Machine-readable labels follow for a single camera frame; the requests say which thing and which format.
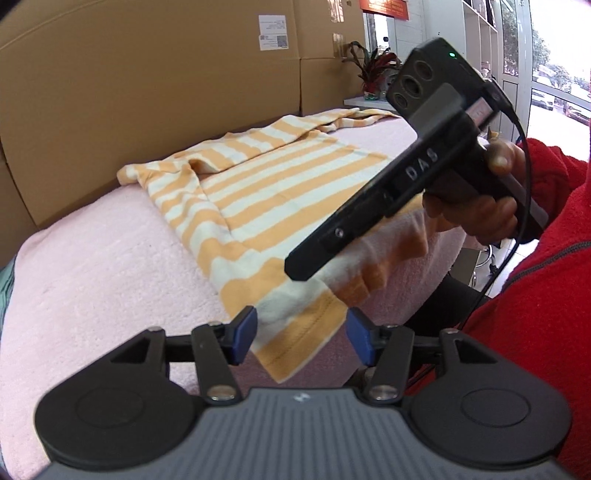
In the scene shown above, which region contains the grey stool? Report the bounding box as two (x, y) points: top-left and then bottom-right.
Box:
(470, 244), (497, 288)

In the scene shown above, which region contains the teal cloth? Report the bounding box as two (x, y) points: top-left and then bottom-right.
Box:
(0, 254), (17, 324)

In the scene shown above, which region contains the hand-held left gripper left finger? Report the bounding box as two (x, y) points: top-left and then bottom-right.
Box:
(111, 305), (258, 406)

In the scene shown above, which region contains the white shelf unit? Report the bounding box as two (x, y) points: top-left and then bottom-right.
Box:
(462, 0), (500, 93)

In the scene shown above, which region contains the glass door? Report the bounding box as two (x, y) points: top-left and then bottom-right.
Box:
(499, 0), (591, 162)

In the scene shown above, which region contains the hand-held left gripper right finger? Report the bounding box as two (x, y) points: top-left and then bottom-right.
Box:
(345, 307), (497, 404)

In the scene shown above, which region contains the person's red sweater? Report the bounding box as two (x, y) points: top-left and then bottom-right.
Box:
(462, 222), (591, 480)

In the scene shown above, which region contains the wall calendar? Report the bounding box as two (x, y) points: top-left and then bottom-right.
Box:
(359, 0), (411, 20)

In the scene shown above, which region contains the large cardboard box white label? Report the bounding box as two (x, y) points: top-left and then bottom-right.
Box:
(0, 0), (303, 232)

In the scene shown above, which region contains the person's right hand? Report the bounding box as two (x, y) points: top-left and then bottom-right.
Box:
(421, 137), (528, 246)

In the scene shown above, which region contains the cardboard box with tape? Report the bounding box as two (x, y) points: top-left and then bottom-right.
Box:
(294, 0), (366, 60)

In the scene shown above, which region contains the white side table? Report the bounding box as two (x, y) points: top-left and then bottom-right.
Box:
(343, 95), (399, 112)

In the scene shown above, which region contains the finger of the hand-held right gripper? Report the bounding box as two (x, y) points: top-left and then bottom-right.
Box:
(284, 183), (404, 283)

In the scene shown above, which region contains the white shipping label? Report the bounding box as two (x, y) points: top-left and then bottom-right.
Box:
(257, 15), (291, 51)

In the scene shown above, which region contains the red leaf potted plant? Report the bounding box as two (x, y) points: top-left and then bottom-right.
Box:
(344, 41), (400, 100)

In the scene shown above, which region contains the pink blanket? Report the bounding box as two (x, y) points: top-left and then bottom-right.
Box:
(0, 111), (467, 480)

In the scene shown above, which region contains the person's right forearm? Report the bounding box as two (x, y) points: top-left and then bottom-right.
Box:
(508, 136), (591, 259)

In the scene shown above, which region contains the orange striped shirt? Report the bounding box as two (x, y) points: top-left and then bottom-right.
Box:
(115, 107), (431, 384)

